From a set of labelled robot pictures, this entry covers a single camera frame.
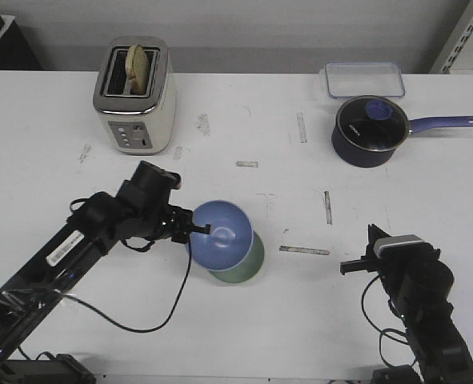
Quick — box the bread slice in toaster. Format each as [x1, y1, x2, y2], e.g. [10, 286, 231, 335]
[125, 45, 150, 95]

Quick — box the black box in background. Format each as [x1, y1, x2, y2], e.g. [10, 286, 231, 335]
[0, 14, 43, 70]

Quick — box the white perforated shelf rail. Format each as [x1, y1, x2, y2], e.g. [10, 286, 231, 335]
[429, 1, 473, 74]

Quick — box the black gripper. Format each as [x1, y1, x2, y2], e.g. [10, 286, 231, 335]
[339, 224, 440, 280]
[116, 161, 211, 244]

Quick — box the clear plastic food container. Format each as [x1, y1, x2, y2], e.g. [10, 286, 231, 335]
[319, 62, 406, 99]

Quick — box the blue bowl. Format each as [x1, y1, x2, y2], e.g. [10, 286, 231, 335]
[190, 200, 254, 271]

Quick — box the glass pot lid blue knob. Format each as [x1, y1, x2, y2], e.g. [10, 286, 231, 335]
[335, 95, 409, 152]

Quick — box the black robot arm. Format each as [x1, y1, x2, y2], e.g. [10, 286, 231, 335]
[340, 224, 473, 383]
[0, 161, 210, 383]

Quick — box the dark blue saucepan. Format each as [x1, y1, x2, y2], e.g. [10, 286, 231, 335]
[331, 115, 473, 168]

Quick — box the cream two-slot toaster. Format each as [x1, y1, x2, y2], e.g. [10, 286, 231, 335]
[93, 36, 176, 155]

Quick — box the green bowl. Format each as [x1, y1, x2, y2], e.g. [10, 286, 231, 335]
[209, 232, 265, 284]

